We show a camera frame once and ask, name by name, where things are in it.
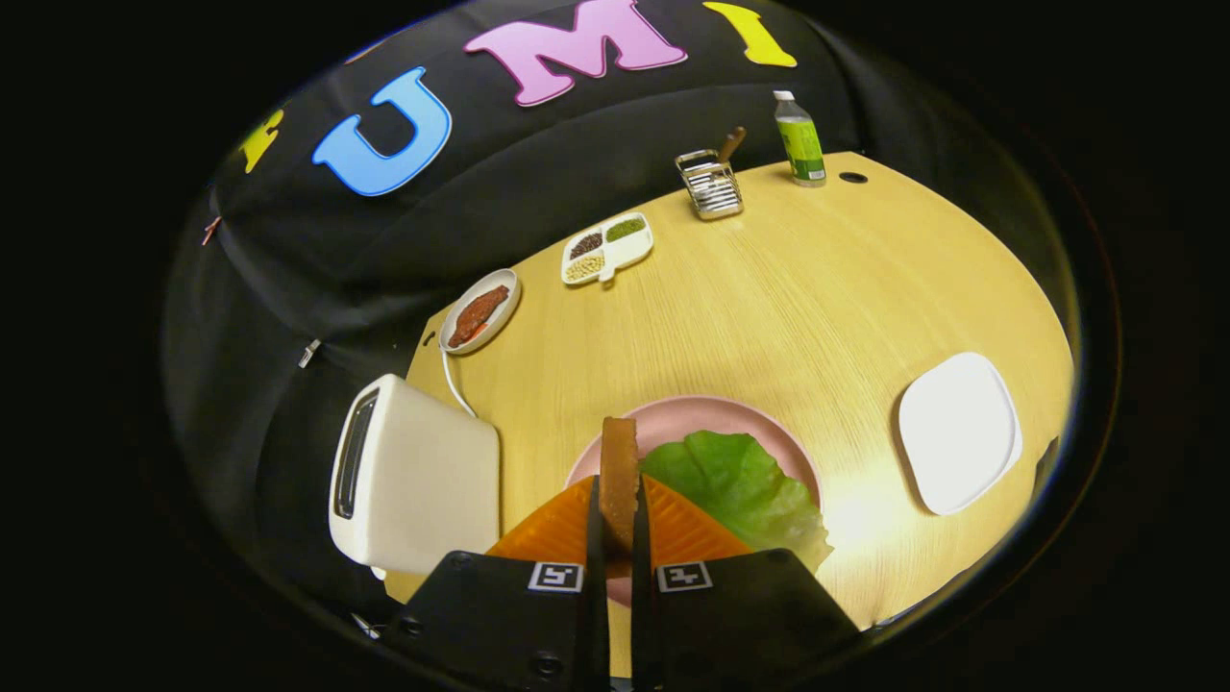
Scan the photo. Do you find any pink round plate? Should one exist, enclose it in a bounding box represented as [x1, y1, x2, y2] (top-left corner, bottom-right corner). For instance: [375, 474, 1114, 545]
[564, 395, 824, 608]

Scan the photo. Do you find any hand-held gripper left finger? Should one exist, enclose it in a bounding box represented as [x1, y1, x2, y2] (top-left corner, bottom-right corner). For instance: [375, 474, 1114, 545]
[384, 476, 611, 688]

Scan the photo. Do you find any white divided bean dish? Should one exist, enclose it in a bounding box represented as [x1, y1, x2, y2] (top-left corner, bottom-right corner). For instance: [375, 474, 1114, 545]
[561, 211, 655, 287]

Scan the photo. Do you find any bread slice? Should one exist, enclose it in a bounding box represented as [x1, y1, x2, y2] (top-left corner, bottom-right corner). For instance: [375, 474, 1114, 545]
[600, 416, 641, 580]

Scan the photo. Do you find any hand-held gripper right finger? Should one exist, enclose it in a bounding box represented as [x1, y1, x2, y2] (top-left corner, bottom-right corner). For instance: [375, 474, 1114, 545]
[629, 476, 861, 688]

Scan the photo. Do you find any white toaster cable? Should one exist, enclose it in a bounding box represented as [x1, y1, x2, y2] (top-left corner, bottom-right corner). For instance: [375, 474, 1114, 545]
[440, 348, 478, 419]

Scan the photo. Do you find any brown meat piece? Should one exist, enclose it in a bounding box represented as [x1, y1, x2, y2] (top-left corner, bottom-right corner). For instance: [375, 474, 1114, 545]
[448, 284, 510, 349]

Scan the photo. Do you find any metal wire rack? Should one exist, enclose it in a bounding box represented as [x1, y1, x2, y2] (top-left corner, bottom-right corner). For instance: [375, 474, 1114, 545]
[675, 148, 746, 222]

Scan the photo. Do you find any green lettuce leaf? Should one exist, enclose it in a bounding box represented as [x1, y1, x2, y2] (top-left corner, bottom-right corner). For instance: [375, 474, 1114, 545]
[639, 430, 835, 575]

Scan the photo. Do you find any oval plate with meat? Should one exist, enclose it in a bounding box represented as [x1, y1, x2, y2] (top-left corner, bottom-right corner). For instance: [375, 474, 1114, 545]
[439, 268, 522, 357]

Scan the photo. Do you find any white toaster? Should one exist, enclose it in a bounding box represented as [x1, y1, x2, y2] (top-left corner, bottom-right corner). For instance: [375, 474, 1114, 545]
[329, 373, 502, 578]

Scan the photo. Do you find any green label plastic bottle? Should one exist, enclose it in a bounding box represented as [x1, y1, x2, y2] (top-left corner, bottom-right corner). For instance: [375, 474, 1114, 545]
[773, 90, 827, 188]

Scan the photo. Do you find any white square plate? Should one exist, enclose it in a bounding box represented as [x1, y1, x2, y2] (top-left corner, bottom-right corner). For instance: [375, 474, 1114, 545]
[898, 352, 1024, 517]

